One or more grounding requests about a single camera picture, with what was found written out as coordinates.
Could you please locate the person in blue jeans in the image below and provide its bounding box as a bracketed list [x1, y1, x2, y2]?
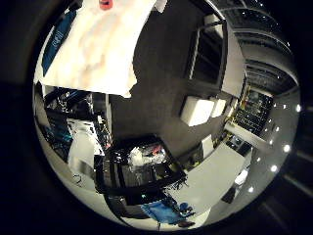
[140, 198, 198, 229]

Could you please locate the white desk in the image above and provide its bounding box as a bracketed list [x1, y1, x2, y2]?
[168, 142, 246, 217]

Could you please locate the small white box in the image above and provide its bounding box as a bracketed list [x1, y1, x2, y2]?
[210, 97, 228, 118]

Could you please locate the white draped cover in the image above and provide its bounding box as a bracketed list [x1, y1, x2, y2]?
[67, 117, 106, 178]

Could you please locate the white plastic bag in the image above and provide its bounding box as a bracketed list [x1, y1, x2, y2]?
[127, 146, 166, 169]

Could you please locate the large white box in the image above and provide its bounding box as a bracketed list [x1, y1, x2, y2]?
[179, 95, 216, 128]

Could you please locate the blue cloth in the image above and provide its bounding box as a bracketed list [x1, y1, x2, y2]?
[41, 9, 78, 77]

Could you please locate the yellow framed storage rack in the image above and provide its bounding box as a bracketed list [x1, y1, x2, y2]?
[232, 85, 275, 137]

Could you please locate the black shelf unit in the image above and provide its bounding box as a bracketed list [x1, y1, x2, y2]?
[185, 19, 229, 86]

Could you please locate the black cart with clutter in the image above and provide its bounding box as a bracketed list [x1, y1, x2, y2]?
[93, 136, 188, 198]

